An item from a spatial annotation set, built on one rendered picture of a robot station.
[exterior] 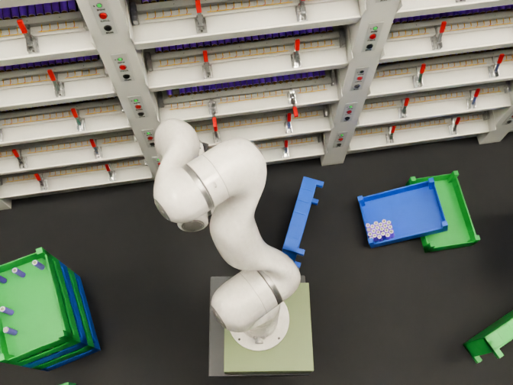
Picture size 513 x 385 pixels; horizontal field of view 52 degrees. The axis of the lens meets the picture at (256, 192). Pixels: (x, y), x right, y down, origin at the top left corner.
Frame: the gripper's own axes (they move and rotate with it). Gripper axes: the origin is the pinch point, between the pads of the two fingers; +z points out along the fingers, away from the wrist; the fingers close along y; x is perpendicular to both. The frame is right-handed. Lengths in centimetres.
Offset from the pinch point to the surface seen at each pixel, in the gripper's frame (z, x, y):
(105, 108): 19.6, 5.3, 25.8
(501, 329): -58, 52, -97
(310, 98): 15.7, 7.7, -42.0
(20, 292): -28, 35, 60
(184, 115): 14.9, 8.1, 0.5
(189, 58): 16.8, -14.6, -4.3
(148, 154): 16.8, 29.2, 16.4
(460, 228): -13, 65, -102
